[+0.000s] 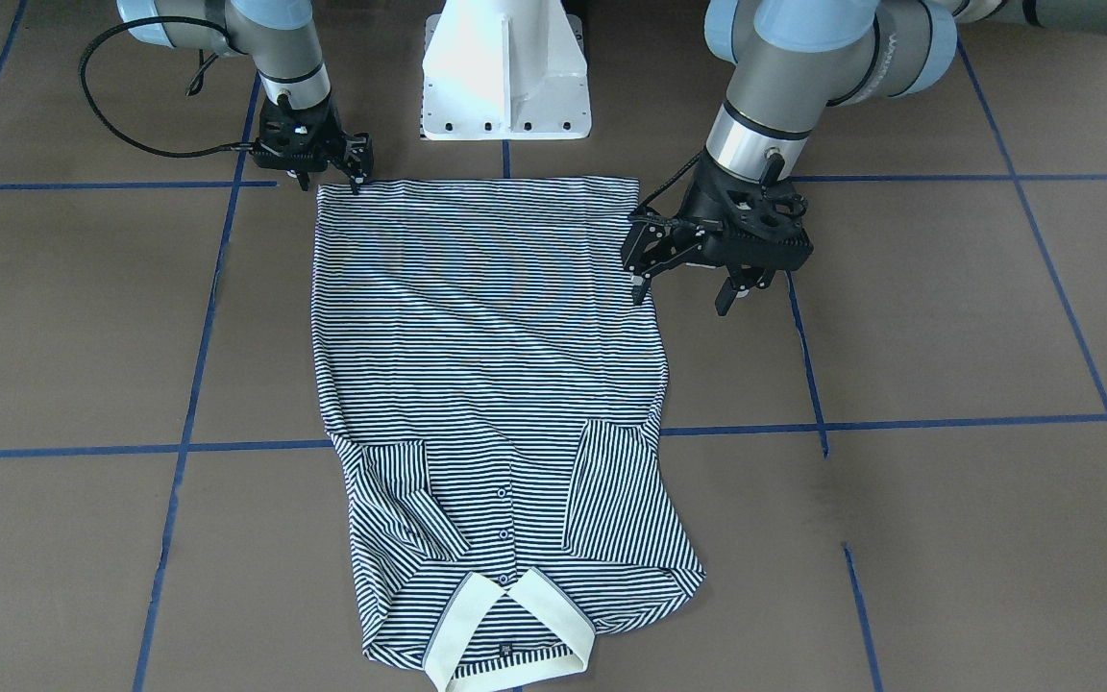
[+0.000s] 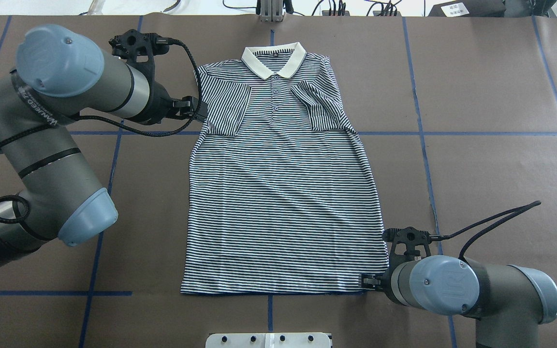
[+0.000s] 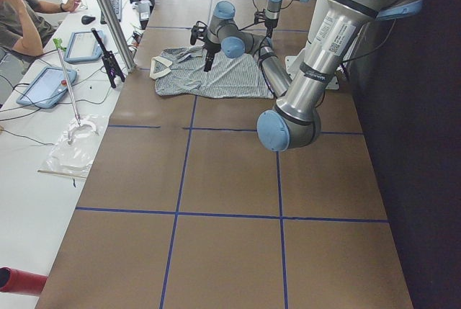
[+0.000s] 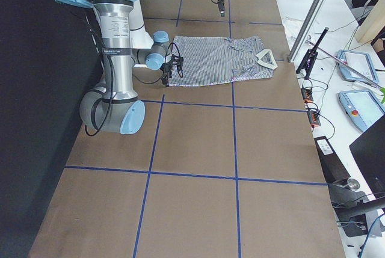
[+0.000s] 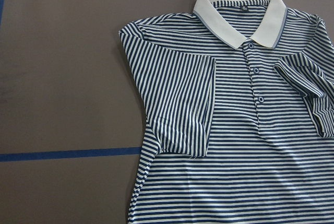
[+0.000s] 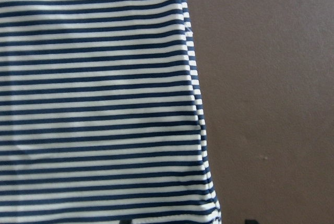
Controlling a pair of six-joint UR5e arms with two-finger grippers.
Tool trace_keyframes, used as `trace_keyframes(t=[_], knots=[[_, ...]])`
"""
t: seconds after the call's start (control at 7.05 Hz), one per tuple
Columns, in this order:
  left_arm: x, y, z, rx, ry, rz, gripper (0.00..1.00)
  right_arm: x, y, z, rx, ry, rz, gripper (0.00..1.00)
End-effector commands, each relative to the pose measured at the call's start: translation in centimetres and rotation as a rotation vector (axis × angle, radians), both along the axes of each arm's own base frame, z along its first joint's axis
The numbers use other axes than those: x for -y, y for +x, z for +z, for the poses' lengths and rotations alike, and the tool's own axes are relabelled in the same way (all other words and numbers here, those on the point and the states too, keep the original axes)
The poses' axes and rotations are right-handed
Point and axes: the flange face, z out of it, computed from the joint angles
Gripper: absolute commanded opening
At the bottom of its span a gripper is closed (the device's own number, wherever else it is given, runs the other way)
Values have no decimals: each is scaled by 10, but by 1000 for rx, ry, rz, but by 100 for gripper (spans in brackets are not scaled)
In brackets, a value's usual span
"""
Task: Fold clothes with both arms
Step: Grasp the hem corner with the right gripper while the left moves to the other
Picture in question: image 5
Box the striped polo shirt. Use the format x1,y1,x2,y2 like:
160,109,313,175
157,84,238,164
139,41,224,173
119,0,333,223

